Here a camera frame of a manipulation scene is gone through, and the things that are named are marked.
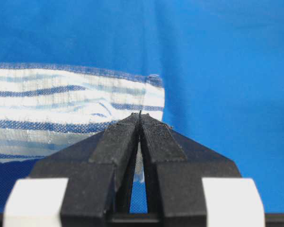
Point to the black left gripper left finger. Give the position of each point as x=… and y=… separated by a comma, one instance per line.
x=100, y=174

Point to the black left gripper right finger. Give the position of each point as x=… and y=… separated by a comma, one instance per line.
x=174, y=166

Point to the blue white striped towel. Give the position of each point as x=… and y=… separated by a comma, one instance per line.
x=47, y=107

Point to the blue tablecloth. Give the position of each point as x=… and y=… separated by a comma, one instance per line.
x=222, y=63

